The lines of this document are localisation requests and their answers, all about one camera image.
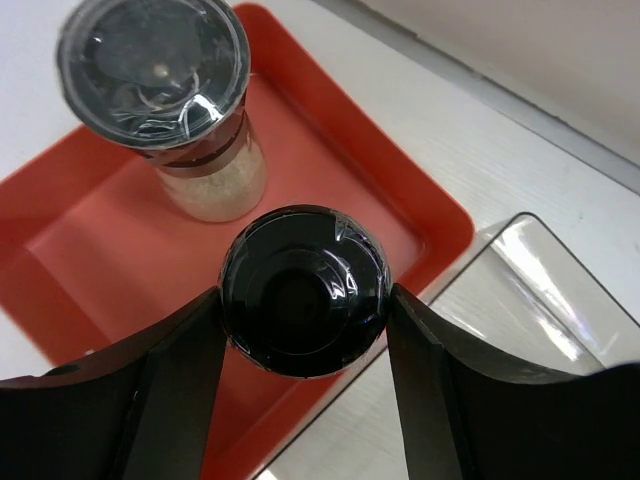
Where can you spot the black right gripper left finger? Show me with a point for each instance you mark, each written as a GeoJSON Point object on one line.
{"type": "Point", "coordinates": [140, 408]}

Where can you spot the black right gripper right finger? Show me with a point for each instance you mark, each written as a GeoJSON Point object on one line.
{"type": "Point", "coordinates": [469, 410]}

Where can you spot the black-cap glass bottle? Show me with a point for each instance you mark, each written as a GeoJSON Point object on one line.
{"type": "Point", "coordinates": [305, 291]}

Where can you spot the black-lid glass grinder jar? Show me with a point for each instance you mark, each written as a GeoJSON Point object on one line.
{"type": "Point", "coordinates": [168, 80]}

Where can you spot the clear acrylic tray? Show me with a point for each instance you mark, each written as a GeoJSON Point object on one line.
{"type": "Point", "coordinates": [519, 289]}

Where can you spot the red square tray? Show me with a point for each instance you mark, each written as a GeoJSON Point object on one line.
{"type": "Point", "coordinates": [92, 249]}

